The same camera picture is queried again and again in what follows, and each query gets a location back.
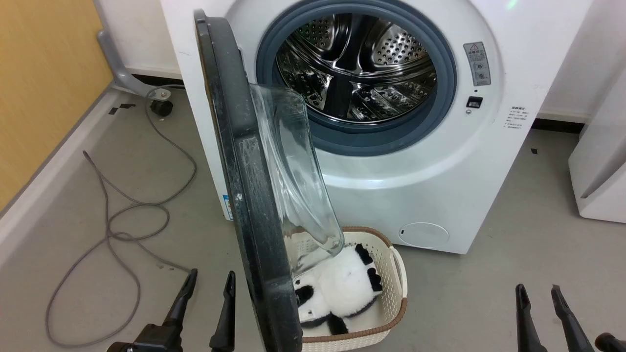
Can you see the white cabinet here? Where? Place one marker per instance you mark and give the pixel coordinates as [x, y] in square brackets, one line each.
[604, 166]

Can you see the grey warning sticker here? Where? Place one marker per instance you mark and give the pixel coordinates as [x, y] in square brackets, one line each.
[477, 63]

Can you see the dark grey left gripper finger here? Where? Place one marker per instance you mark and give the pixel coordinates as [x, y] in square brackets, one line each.
[183, 296]
[226, 315]

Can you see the round white filter cover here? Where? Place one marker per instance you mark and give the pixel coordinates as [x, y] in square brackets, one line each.
[423, 234]

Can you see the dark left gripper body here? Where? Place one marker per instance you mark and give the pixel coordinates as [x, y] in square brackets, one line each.
[154, 340]

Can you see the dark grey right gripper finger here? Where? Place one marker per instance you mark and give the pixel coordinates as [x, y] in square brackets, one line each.
[570, 322]
[527, 322]

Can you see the black door latch slot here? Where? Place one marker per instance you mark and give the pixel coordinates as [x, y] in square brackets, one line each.
[474, 102]

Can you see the black-rimmed glass washer door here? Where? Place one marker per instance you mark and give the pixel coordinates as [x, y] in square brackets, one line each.
[244, 195]

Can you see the grey rubber door gasket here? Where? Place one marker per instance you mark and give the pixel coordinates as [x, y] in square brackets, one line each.
[371, 139]

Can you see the black and white panda plush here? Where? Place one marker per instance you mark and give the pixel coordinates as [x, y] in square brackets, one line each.
[342, 288]

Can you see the grey caster leg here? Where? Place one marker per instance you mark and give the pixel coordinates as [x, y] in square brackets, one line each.
[117, 71]

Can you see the white front-load washing machine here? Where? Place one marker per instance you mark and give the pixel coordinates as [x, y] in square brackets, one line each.
[440, 195]

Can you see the white woven laundry basket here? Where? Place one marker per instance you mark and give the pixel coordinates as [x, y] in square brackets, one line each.
[389, 293]

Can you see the blue energy label sticker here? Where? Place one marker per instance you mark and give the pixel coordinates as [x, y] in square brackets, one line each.
[227, 208]

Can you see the stainless steel washer drum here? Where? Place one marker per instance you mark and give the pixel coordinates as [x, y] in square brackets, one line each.
[362, 63]

